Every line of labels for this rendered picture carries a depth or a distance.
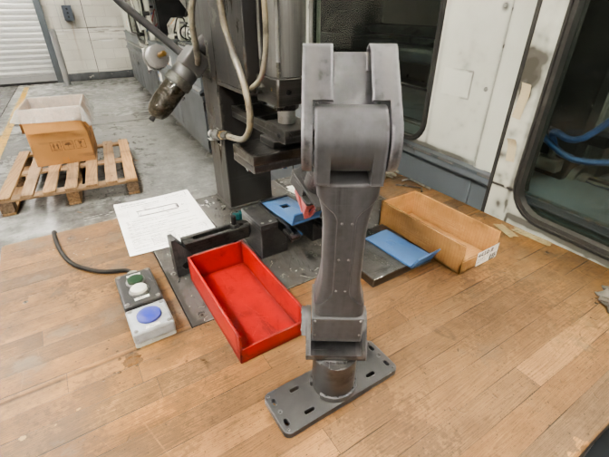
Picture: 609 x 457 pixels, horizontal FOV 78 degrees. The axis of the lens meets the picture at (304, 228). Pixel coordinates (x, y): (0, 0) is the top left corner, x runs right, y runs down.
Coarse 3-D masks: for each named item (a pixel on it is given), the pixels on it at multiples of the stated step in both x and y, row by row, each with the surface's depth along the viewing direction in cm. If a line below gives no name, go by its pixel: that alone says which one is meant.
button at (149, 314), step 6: (150, 306) 66; (156, 306) 66; (138, 312) 65; (144, 312) 64; (150, 312) 64; (156, 312) 64; (138, 318) 63; (144, 318) 63; (150, 318) 63; (156, 318) 64
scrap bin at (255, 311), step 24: (240, 240) 80; (192, 264) 73; (216, 264) 79; (240, 264) 82; (264, 264) 73; (216, 288) 75; (240, 288) 75; (264, 288) 75; (216, 312) 65; (240, 312) 69; (264, 312) 69; (288, 312) 67; (240, 336) 64; (264, 336) 64; (288, 336) 63; (240, 360) 59
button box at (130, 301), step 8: (56, 232) 100; (56, 240) 89; (64, 256) 84; (72, 264) 81; (96, 272) 79; (104, 272) 79; (112, 272) 79; (120, 272) 79; (128, 272) 76; (136, 272) 75; (144, 272) 75; (120, 280) 73; (144, 280) 73; (152, 280) 73; (120, 288) 71; (128, 288) 71; (152, 288) 71; (120, 296) 69; (128, 296) 69; (136, 296) 69; (144, 296) 69; (152, 296) 69; (160, 296) 69; (128, 304) 67; (136, 304) 67; (144, 304) 68
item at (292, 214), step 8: (272, 200) 90; (280, 200) 89; (288, 200) 89; (272, 208) 86; (280, 208) 86; (288, 208) 85; (296, 208) 85; (280, 216) 82; (288, 216) 81; (296, 216) 76; (312, 216) 80
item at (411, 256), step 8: (384, 232) 90; (368, 240) 87; (376, 240) 86; (384, 240) 86; (400, 240) 86; (384, 248) 84; (392, 248) 84; (400, 248) 84; (408, 248) 84; (416, 248) 84; (392, 256) 82; (400, 256) 81; (408, 256) 81; (416, 256) 81; (424, 256) 77; (432, 256) 80; (408, 264) 79; (416, 264) 77
